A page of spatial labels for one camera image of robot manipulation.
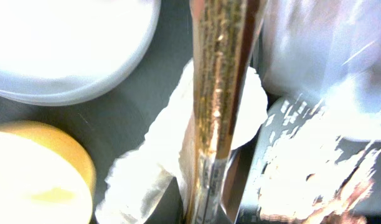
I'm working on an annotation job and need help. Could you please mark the white round plate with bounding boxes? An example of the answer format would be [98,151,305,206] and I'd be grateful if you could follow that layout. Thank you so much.
[0,0,161,106]

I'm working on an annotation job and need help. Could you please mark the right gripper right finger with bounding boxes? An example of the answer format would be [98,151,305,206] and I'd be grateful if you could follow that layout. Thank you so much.
[221,149,240,223]

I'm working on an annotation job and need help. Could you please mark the yellow bowl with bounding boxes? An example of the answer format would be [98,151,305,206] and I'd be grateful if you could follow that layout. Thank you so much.
[0,121,96,224]

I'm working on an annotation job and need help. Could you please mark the round black tray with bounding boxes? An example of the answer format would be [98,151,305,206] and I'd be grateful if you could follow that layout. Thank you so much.
[0,0,272,224]

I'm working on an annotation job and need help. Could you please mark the clear plastic bin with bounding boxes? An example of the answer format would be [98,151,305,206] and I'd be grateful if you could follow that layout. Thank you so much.
[260,0,381,141]

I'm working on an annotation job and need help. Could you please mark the black rectangular tray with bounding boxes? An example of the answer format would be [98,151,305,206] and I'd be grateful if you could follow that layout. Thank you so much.
[235,98,381,223]

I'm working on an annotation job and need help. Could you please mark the white tissue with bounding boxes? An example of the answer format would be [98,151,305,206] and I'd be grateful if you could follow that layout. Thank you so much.
[95,60,268,224]

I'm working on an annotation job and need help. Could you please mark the gold foil wrapper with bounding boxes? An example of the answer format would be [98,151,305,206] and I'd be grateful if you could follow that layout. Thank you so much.
[185,0,268,224]

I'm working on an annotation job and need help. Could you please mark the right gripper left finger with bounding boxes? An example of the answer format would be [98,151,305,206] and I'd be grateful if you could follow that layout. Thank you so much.
[145,177,184,224]

